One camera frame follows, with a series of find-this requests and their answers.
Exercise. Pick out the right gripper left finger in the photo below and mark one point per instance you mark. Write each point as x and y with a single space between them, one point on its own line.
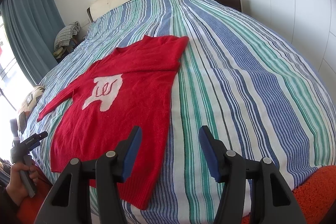
69 201

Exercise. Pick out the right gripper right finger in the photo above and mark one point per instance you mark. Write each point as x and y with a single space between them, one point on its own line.
272 200

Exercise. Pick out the red knit sweater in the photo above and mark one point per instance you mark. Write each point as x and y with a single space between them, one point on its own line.
129 87

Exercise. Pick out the pile of striped clothes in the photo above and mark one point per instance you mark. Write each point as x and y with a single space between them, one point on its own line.
65 37

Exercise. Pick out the person's left hand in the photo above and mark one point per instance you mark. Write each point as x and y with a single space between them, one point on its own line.
16 189

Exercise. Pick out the black smartphone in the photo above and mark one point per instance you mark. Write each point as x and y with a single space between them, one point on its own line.
22 122

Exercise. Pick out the orange fluffy garment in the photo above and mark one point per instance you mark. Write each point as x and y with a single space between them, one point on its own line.
316 197

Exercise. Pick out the patterned beige pillow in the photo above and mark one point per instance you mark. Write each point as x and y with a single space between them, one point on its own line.
31 100

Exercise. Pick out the striped blue green bedspread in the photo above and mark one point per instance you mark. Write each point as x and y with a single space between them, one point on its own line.
253 90

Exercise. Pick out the teal curtain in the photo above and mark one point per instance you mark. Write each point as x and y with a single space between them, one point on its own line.
31 27

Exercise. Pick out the dark wooden nightstand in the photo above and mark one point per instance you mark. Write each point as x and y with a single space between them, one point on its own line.
234 4

